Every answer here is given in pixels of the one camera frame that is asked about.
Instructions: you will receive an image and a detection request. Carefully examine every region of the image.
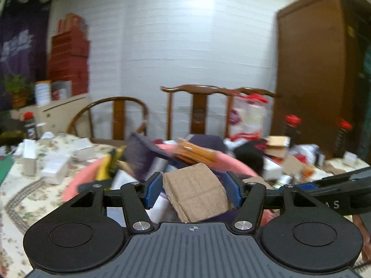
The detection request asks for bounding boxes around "torn brown cardboard piece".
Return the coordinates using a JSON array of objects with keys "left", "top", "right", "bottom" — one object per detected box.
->
[{"left": 162, "top": 163, "right": 235, "bottom": 223}]

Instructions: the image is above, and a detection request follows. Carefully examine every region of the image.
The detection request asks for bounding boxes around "yellow plastic item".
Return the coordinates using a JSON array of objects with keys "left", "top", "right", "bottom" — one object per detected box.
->
[{"left": 97, "top": 148, "right": 127, "bottom": 180}]

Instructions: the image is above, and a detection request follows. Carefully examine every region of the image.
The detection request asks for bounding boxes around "brown wooden wardrobe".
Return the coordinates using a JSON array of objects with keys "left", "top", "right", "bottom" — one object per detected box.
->
[{"left": 275, "top": 0, "right": 371, "bottom": 160}]

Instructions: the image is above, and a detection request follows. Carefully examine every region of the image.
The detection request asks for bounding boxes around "round-backed wooden chair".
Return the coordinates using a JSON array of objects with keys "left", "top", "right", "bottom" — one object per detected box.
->
[{"left": 67, "top": 96, "right": 150, "bottom": 144}]

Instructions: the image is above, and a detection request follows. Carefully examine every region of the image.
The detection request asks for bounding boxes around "straight-backed wooden chair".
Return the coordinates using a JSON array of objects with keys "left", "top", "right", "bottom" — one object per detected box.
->
[{"left": 160, "top": 85, "right": 281, "bottom": 146}]

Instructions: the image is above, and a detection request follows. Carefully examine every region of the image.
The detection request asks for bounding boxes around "floral tablecloth desktop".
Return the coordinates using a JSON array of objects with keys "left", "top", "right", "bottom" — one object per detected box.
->
[{"left": 0, "top": 133, "right": 128, "bottom": 278}]

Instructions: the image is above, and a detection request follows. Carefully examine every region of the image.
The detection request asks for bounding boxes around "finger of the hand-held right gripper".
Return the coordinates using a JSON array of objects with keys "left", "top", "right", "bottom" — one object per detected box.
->
[{"left": 297, "top": 166, "right": 371, "bottom": 193}]

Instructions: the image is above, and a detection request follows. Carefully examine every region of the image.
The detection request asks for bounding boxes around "stack of red boxes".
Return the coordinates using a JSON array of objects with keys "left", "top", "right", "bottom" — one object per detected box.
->
[{"left": 47, "top": 13, "right": 91, "bottom": 96}]

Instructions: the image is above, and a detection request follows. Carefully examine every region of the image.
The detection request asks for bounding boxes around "red and white box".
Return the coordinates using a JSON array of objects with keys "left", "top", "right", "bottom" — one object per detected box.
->
[{"left": 51, "top": 81, "right": 72, "bottom": 101}]

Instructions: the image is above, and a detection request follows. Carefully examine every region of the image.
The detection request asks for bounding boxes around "small jar with red lid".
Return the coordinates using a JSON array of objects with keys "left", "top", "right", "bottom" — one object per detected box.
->
[{"left": 23, "top": 112, "right": 38, "bottom": 140}]

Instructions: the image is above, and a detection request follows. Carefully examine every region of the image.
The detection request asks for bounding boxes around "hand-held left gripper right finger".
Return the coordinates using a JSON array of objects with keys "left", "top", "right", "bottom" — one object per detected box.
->
[{"left": 226, "top": 170, "right": 319, "bottom": 235}]

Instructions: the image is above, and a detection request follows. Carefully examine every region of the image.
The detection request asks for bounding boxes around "dark bottle with red cap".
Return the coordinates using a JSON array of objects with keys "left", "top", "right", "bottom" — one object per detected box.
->
[
  {"left": 333, "top": 119, "right": 353, "bottom": 160},
  {"left": 282, "top": 114, "right": 302, "bottom": 152}
]

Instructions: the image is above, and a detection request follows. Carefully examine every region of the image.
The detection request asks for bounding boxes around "small open cardboard box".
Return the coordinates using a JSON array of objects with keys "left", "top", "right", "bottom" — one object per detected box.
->
[{"left": 265, "top": 136, "right": 291, "bottom": 157}]

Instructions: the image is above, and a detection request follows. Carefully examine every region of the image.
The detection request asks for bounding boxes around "pack of paper cups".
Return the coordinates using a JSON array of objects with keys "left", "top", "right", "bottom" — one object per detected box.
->
[{"left": 227, "top": 93, "right": 269, "bottom": 141}]

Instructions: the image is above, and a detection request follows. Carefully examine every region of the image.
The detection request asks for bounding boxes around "green sheet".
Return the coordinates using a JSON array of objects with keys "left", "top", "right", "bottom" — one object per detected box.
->
[{"left": 0, "top": 154, "right": 15, "bottom": 187}]

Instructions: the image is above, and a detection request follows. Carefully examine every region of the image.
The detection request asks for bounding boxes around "white canister with orange lid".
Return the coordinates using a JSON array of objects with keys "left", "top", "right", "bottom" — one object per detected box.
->
[{"left": 34, "top": 80, "right": 53, "bottom": 105}]

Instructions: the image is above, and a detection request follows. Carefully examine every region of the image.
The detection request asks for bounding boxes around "dark purple box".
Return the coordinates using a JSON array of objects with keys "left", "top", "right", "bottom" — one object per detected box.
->
[{"left": 188, "top": 134, "right": 227, "bottom": 154}]

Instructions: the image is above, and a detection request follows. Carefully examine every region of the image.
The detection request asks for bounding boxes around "black cloth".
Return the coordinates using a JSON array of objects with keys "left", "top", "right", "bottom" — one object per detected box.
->
[{"left": 233, "top": 140, "right": 268, "bottom": 177}]

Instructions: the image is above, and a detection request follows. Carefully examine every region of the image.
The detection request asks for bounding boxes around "white cabinet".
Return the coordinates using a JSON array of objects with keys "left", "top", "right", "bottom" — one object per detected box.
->
[{"left": 17, "top": 93, "right": 93, "bottom": 140}]

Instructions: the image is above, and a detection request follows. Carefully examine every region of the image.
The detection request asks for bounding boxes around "pink plastic basin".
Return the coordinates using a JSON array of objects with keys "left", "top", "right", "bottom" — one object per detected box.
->
[{"left": 62, "top": 143, "right": 279, "bottom": 227}]

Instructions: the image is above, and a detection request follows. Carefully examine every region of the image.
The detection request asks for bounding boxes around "orange packet of sticks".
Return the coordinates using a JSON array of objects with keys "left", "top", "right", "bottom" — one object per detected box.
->
[{"left": 171, "top": 138, "right": 218, "bottom": 166}]

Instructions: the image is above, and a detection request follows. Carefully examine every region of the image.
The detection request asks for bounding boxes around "purple wall banner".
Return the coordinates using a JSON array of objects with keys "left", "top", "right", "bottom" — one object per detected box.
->
[{"left": 0, "top": 0, "right": 51, "bottom": 112}]

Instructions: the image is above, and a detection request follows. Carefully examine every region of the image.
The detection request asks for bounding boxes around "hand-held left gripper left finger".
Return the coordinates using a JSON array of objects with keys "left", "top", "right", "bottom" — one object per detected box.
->
[{"left": 68, "top": 172, "right": 163, "bottom": 235}]

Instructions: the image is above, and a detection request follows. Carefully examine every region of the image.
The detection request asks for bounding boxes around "potted green plant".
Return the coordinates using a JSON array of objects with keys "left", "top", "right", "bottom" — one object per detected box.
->
[{"left": 3, "top": 75, "right": 34, "bottom": 109}]

